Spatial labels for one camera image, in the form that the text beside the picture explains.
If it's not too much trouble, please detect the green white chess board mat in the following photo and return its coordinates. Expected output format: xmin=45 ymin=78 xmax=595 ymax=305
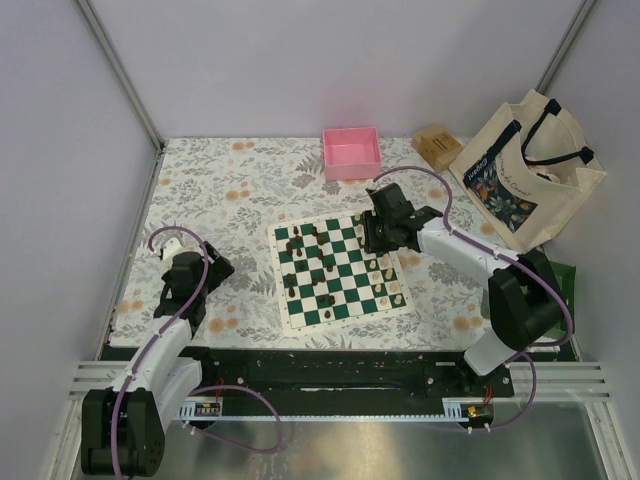
xmin=268 ymin=211 xmax=414 ymax=337

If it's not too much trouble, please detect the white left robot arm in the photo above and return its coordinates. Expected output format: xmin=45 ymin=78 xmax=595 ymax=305
xmin=80 ymin=238 xmax=235 ymax=479

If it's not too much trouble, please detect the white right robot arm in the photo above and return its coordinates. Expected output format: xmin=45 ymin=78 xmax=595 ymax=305
xmin=362 ymin=183 xmax=572 ymax=396

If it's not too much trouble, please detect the pink plastic box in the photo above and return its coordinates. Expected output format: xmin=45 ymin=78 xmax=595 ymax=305
xmin=322 ymin=127 xmax=381 ymax=181

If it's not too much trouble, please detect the small cardboard box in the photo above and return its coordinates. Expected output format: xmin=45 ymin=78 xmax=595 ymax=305
xmin=411 ymin=124 xmax=464 ymax=173

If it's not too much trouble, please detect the beige canvas tote bag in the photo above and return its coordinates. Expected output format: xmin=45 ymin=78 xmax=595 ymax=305
xmin=449 ymin=90 xmax=606 ymax=253

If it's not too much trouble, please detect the green metal tray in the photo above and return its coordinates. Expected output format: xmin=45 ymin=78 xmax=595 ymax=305
xmin=548 ymin=261 xmax=577 ymax=341

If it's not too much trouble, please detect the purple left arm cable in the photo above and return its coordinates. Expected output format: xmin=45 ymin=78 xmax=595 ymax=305
xmin=110 ymin=227 xmax=209 ymax=479

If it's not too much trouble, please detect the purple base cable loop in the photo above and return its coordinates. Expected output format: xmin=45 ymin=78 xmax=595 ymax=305
xmin=184 ymin=384 xmax=287 ymax=455

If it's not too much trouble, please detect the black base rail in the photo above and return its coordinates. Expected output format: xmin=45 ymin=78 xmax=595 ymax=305
xmin=181 ymin=347 xmax=514 ymax=418

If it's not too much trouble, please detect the aluminium frame rail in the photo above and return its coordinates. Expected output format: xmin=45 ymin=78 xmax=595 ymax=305
xmin=64 ymin=359 xmax=614 ymax=426

